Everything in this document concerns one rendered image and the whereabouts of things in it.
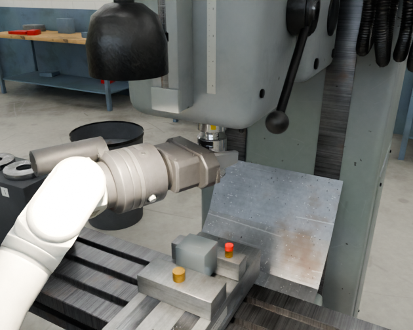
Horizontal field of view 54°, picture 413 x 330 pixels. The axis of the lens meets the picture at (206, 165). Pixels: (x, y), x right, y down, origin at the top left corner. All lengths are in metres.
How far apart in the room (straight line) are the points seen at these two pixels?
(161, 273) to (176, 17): 0.45
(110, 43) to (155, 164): 0.24
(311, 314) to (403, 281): 1.73
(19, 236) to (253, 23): 0.35
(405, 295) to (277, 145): 1.60
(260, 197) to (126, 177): 0.56
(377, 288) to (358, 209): 1.45
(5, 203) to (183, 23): 0.66
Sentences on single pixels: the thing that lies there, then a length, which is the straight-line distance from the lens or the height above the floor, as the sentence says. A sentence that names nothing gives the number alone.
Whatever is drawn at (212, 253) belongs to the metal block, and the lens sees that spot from 0.75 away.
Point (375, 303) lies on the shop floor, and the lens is 2.35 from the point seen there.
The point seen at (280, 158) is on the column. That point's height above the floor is 1.09.
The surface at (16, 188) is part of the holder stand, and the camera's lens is 0.95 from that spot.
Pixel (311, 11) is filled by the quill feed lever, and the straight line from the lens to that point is 0.59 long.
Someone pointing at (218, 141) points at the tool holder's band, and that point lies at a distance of 0.62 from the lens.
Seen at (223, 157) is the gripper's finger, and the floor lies 1.24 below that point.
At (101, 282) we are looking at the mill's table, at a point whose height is 0.91.
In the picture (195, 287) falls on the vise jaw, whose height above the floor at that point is 1.02.
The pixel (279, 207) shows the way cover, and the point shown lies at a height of 0.98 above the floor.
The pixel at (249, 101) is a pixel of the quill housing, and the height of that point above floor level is 1.35.
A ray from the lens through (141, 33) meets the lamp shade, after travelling 0.35.
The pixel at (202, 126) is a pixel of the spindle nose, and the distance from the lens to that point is 0.61.
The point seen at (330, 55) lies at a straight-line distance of 0.81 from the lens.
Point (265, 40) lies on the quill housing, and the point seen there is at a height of 1.42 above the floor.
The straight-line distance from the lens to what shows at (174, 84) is 0.50.
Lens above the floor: 1.48
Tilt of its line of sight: 24 degrees down
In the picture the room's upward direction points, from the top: straight up
